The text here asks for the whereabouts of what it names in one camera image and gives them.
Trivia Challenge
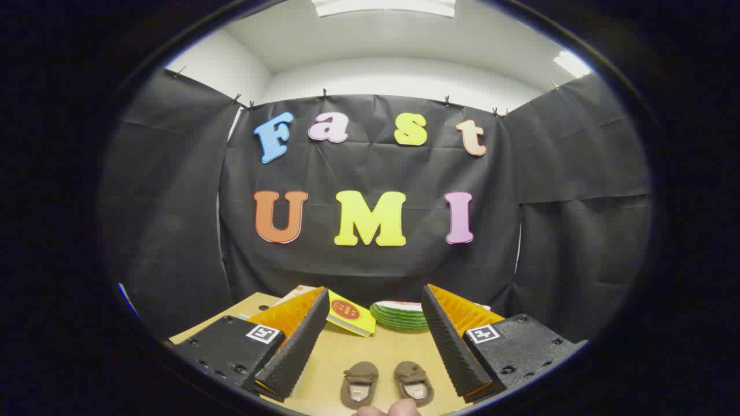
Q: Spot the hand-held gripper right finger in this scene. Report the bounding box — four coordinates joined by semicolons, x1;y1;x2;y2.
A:
420;283;589;404

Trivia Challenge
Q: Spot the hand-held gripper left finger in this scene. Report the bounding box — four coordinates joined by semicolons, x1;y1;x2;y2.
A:
171;286;331;403

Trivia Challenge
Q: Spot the brown felt shoe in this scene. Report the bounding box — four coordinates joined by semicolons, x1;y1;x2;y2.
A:
394;361;435;407
340;361;380;410

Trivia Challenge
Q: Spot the beige cover book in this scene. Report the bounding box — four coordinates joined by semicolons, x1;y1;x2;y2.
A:
272;284;319;308

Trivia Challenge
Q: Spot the watermelon slice plush toy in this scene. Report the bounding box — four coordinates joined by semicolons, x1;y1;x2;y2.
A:
370;299;491;332

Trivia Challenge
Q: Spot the yellow book red label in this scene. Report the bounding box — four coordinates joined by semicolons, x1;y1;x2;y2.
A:
327;289;377;338

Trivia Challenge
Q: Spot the ceiling light panel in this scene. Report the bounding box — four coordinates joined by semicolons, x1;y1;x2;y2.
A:
552;50;594;79
311;0;457;18

